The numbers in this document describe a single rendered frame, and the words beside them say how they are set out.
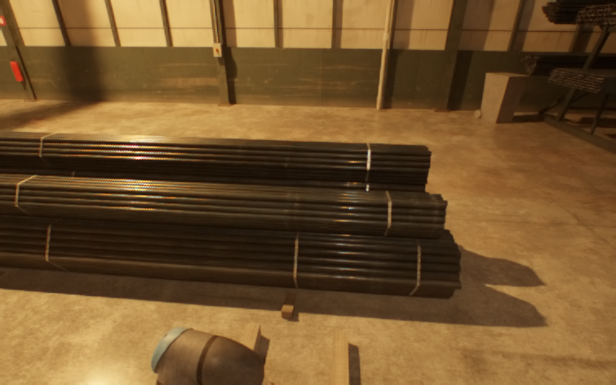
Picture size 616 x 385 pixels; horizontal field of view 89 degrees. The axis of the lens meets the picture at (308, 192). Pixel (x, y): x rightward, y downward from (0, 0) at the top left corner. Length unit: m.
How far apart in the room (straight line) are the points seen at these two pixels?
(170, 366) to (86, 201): 2.20
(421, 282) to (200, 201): 1.74
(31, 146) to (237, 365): 3.21
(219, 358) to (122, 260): 2.12
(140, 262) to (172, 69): 7.96
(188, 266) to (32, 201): 1.36
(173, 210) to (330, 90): 7.20
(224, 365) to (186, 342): 0.11
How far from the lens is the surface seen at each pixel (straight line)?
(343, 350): 2.24
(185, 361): 0.90
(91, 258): 3.06
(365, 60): 9.14
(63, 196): 3.11
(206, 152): 2.84
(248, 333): 2.34
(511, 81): 8.65
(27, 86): 12.81
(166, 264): 2.72
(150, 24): 10.55
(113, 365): 2.60
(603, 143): 8.11
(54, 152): 3.62
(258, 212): 2.37
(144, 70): 10.66
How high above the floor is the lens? 1.90
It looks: 27 degrees down
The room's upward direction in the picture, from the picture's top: straight up
